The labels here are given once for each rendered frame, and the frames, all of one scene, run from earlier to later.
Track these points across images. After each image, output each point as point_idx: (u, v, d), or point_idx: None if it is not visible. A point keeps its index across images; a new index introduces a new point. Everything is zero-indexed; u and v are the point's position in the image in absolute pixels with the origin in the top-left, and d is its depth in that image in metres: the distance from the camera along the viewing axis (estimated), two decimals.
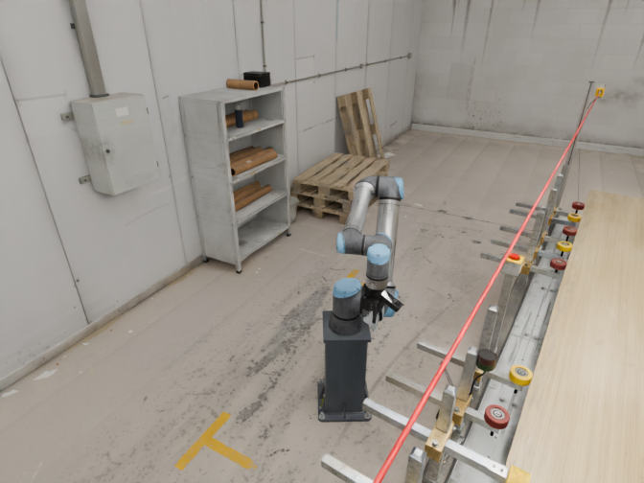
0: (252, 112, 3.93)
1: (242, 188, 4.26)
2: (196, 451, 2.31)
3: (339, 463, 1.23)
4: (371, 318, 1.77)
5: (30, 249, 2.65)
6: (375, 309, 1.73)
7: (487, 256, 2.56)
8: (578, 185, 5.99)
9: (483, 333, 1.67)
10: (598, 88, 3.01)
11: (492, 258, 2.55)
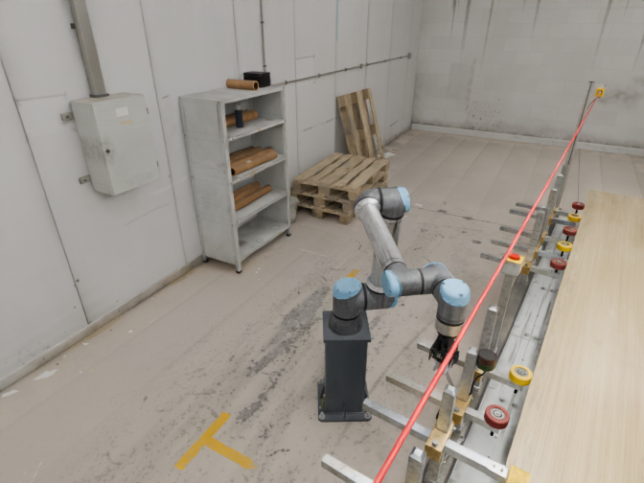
0: (252, 112, 3.93)
1: (242, 188, 4.26)
2: (196, 451, 2.31)
3: (339, 463, 1.23)
4: (448, 365, 1.45)
5: (30, 249, 2.65)
6: (458, 353, 1.42)
7: (487, 256, 2.56)
8: (578, 185, 5.99)
9: (483, 333, 1.67)
10: (598, 88, 3.01)
11: (492, 258, 2.55)
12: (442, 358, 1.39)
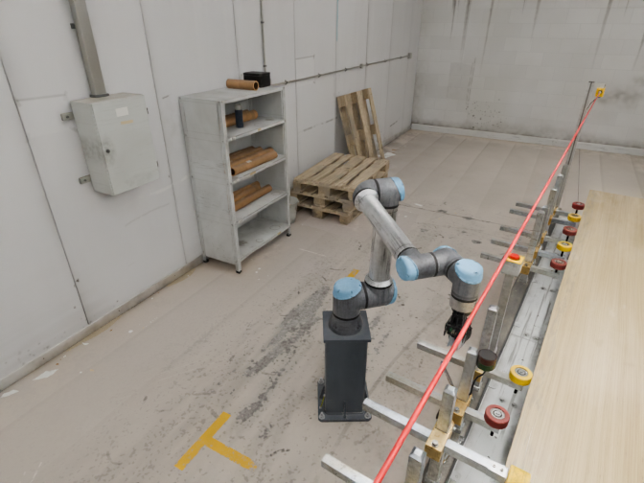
0: (252, 112, 3.93)
1: (242, 188, 4.26)
2: (196, 451, 2.31)
3: (339, 463, 1.23)
4: (461, 341, 1.55)
5: (30, 249, 2.65)
6: (471, 330, 1.52)
7: (487, 256, 2.56)
8: (578, 185, 5.99)
9: (483, 333, 1.67)
10: (598, 88, 3.01)
11: (492, 258, 2.55)
12: (456, 333, 1.49)
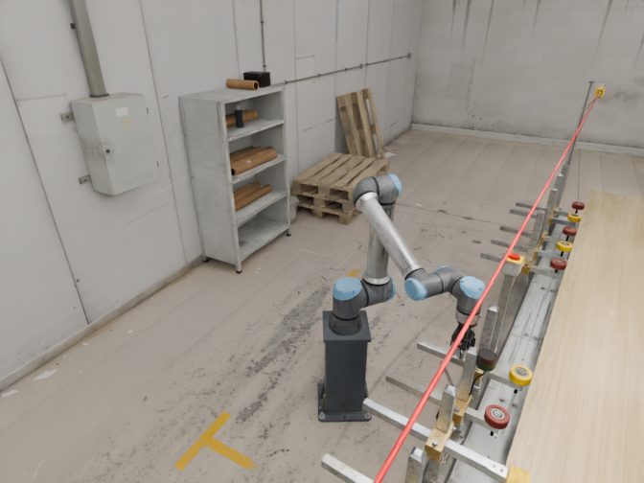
0: (252, 112, 3.93)
1: (242, 188, 4.26)
2: (196, 451, 2.31)
3: (339, 463, 1.23)
4: (466, 351, 1.70)
5: (30, 249, 2.65)
6: (475, 340, 1.68)
7: (487, 256, 2.56)
8: (578, 185, 5.99)
9: (483, 333, 1.67)
10: (598, 88, 3.01)
11: (492, 258, 2.55)
12: (461, 344, 1.65)
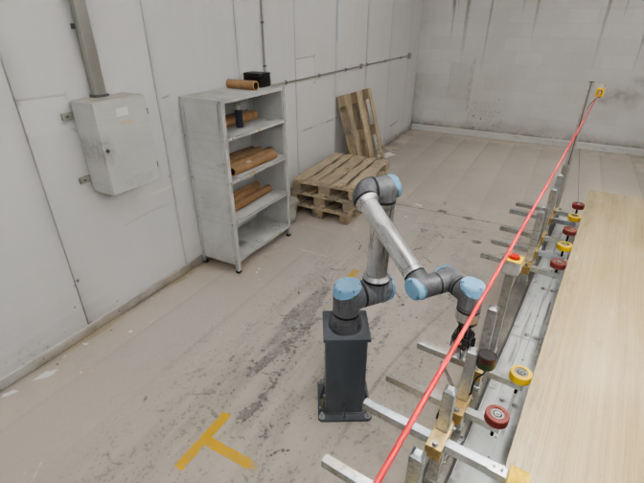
0: (252, 112, 3.93)
1: (242, 188, 4.26)
2: (196, 451, 2.31)
3: (339, 463, 1.23)
4: (466, 351, 1.70)
5: (30, 249, 2.65)
6: (475, 339, 1.68)
7: (487, 256, 2.56)
8: (578, 185, 5.99)
9: (483, 333, 1.67)
10: (598, 88, 3.01)
11: (492, 258, 2.55)
12: (461, 344, 1.64)
